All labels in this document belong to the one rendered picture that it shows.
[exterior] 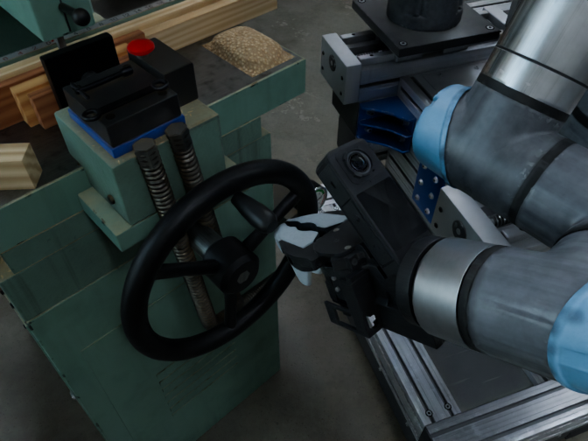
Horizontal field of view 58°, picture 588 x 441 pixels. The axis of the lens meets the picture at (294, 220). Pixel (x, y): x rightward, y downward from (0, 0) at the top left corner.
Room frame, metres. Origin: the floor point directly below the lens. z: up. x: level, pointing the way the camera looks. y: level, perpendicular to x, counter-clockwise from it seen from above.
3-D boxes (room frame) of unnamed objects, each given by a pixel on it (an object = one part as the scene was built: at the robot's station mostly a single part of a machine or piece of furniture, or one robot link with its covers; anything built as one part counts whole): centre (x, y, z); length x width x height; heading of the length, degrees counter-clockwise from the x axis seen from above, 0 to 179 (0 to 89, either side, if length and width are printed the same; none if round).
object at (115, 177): (0.50, 0.18, 0.92); 0.15 x 0.13 x 0.09; 133
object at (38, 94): (0.62, 0.26, 0.92); 0.20 x 0.02 x 0.05; 133
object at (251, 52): (0.75, 0.07, 0.91); 0.12 x 0.09 x 0.03; 43
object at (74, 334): (0.73, 0.39, 0.36); 0.58 x 0.45 x 0.71; 43
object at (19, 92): (0.62, 0.29, 0.93); 0.17 x 0.02 x 0.05; 133
